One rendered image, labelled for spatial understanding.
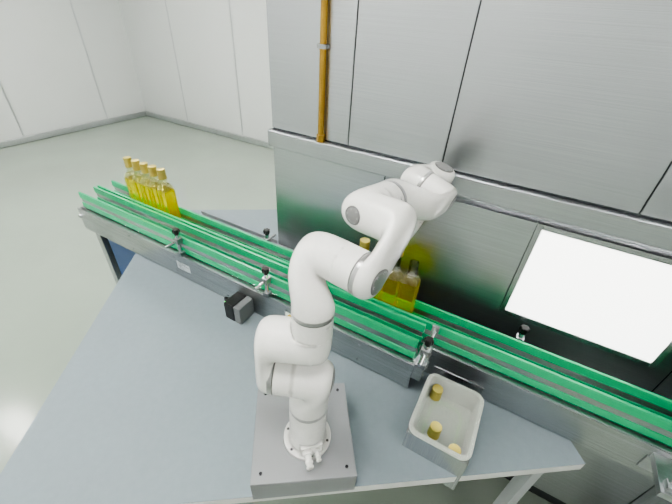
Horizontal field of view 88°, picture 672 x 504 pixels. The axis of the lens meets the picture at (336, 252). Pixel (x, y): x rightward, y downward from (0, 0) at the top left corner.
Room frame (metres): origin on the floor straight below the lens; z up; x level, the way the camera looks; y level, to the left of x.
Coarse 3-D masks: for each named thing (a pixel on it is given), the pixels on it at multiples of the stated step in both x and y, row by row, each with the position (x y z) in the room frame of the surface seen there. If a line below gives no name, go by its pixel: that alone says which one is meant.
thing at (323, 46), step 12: (324, 0) 1.19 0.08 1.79; (324, 12) 1.19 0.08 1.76; (324, 24) 1.19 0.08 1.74; (324, 36) 1.19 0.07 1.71; (324, 48) 1.19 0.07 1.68; (324, 60) 1.19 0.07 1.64; (324, 72) 1.19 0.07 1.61; (324, 84) 1.19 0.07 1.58; (324, 96) 1.20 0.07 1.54; (324, 108) 1.20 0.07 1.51
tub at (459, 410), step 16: (432, 384) 0.68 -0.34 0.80; (448, 384) 0.67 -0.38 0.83; (432, 400) 0.65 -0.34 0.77; (448, 400) 0.65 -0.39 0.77; (464, 400) 0.64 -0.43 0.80; (480, 400) 0.61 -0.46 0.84; (416, 416) 0.55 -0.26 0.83; (432, 416) 0.59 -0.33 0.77; (448, 416) 0.60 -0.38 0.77; (464, 416) 0.60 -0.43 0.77; (480, 416) 0.56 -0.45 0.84; (416, 432) 0.50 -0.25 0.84; (448, 432) 0.55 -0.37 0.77; (464, 432) 0.55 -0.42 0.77; (448, 448) 0.46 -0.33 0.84; (464, 448) 0.49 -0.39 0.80
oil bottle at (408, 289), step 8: (400, 280) 0.87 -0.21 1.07; (408, 280) 0.86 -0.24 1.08; (416, 280) 0.86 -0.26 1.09; (400, 288) 0.86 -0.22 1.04; (408, 288) 0.85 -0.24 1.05; (416, 288) 0.85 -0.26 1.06; (400, 296) 0.86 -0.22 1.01; (408, 296) 0.85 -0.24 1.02; (416, 296) 0.88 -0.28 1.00; (400, 304) 0.86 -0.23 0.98; (408, 304) 0.85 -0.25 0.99
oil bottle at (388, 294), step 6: (402, 270) 0.90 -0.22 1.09; (390, 276) 0.88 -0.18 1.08; (396, 276) 0.87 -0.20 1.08; (390, 282) 0.88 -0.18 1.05; (396, 282) 0.87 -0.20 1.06; (384, 288) 0.88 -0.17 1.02; (390, 288) 0.88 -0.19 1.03; (396, 288) 0.87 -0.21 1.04; (384, 294) 0.88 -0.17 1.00; (390, 294) 0.87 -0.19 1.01; (396, 294) 0.87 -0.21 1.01; (384, 300) 0.88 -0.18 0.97; (390, 300) 0.87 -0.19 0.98
